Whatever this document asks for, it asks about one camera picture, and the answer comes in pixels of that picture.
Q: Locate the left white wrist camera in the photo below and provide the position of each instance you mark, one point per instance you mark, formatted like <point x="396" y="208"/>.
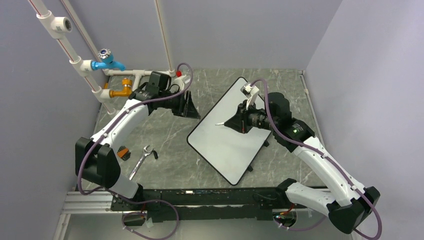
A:
<point x="181" y="79"/>

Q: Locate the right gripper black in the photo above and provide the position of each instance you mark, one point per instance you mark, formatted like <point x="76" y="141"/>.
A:
<point x="240" y="121"/>

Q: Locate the white whiteboard black frame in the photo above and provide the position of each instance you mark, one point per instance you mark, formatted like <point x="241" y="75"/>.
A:
<point x="229" y="152"/>

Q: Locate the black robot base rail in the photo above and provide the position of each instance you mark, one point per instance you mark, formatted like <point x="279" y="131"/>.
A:
<point x="258" y="203"/>

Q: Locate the blue water tap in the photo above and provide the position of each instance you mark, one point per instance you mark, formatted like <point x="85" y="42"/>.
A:
<point x="106" y="61"/>

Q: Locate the white PVC pipe frame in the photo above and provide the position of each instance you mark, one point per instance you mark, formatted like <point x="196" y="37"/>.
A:
<point x="58" y="27"/>

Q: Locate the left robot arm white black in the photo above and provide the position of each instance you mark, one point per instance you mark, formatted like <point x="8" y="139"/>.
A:
<point x="96" y="158"/>

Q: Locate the silver combination wrench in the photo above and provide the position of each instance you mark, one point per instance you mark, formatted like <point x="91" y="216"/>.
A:
<point x="147" y="151"/>

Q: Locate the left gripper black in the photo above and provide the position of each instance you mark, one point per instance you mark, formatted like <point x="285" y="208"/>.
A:
<point x="186" y="107"/>

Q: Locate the orange brass water tap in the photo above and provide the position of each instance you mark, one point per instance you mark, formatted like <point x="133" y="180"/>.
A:
<point x="127" y="89"/>

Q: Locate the orange black hex key set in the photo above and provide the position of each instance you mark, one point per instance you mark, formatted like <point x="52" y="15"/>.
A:
<point x="124" y="153"/>

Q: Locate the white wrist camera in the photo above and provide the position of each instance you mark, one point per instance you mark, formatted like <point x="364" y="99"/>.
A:
<point x="181" y="79"/>
<point x="251" y="92"/>

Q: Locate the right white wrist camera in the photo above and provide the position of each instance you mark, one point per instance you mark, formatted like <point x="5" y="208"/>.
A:
<point x="251" y="92"/>

